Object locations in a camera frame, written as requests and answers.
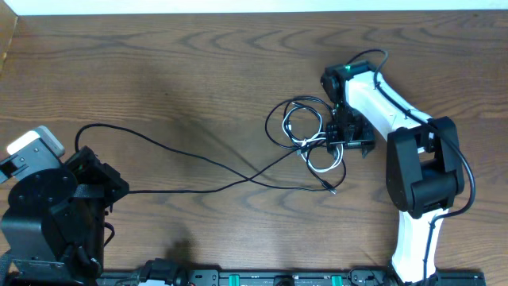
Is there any white USB cable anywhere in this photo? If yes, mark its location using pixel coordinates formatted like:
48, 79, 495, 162
281, 102, 344, 174

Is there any black USB cable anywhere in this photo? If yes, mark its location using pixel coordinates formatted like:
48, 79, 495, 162
74, 118, 338, 195
264, 95, 348, 190

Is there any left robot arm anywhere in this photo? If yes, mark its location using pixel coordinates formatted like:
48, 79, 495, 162
1, 140, 129, 285

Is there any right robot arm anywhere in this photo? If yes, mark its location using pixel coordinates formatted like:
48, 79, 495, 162
321, 60, 464, 284

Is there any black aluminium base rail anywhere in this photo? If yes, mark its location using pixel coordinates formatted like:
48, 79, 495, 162
94, 257, 487, 286

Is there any black right camera cable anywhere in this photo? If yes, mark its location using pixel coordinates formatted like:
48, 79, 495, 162
344, 48, 476, 286

